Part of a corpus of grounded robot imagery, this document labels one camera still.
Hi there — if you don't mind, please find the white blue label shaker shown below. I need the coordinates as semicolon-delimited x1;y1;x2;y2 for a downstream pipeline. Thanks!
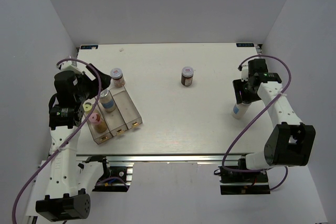
232;103;250;120

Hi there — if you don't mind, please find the pink cap spice bottle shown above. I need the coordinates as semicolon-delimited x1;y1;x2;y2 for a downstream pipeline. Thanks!
89;113;107;133

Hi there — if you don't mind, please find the silver lid white shaker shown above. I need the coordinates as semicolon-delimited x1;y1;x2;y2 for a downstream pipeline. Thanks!
99;89;116;112

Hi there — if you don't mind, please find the orange label jar white lid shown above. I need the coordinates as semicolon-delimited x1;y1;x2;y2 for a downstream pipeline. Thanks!
110;68;125;88

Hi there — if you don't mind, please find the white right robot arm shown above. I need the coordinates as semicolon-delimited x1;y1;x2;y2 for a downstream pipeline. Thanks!
233;58;316;182

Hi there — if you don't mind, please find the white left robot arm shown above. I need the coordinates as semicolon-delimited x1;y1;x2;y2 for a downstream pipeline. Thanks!
35;61;111;222

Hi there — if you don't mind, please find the yellow cap spice bottle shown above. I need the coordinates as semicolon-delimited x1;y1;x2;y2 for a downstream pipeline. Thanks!
83;102;100;116

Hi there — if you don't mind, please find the blue right corner sticker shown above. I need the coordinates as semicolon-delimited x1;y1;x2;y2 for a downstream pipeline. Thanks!
236;42;255;47

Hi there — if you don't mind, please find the blue corner sticker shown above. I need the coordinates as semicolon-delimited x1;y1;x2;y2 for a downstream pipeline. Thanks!
80;45;98;50
236;42;255;47

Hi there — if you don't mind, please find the clear brown organizer tray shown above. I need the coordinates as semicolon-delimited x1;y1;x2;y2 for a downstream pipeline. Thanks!
79;87;143;145

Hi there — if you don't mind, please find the dark sauce jar white lid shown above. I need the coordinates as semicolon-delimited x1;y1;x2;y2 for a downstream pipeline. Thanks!
181;66;194;87

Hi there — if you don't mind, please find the blue left corner sticker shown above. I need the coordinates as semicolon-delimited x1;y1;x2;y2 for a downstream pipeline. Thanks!
80;45;98;50

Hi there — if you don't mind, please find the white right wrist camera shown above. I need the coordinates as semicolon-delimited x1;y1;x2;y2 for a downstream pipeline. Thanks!
238;65;248;81

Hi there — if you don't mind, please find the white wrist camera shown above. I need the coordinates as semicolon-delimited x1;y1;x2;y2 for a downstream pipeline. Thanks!
238;65;248;81
56;60;96;80

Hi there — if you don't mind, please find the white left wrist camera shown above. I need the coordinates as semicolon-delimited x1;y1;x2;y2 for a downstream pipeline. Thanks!
56;60;96;80

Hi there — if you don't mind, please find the aluminium front table rail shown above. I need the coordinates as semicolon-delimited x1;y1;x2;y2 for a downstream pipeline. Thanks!
76;153;299;163

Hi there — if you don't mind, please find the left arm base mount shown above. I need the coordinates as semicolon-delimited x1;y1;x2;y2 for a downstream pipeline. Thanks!
93;157;133;193

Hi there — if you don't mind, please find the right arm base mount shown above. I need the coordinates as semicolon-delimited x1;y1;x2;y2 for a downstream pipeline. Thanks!
213;167;270;195

